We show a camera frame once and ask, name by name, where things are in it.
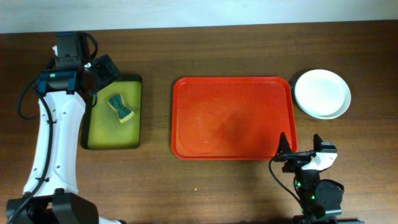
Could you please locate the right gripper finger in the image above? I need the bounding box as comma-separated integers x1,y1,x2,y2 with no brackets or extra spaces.
313,134,323,151
276,132,292,156

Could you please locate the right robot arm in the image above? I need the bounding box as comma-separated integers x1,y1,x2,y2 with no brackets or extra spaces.
269,133,362,224

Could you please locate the white plate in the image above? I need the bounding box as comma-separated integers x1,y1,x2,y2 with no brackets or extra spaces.
294,69,351,119

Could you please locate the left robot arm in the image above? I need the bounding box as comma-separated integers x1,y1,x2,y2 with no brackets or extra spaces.
6,54,120,223

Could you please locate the yellow green sponge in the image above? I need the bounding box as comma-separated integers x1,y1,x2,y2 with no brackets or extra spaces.
107,94,135,123

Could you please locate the red plastic tray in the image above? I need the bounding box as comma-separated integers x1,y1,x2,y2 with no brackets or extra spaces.
171,76,298,161

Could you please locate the mint green plate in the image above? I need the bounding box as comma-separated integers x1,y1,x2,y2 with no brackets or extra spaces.
294,90,352,119

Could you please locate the black tray with yellow liquid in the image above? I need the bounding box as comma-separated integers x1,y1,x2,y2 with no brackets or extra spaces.
81,74,142,151

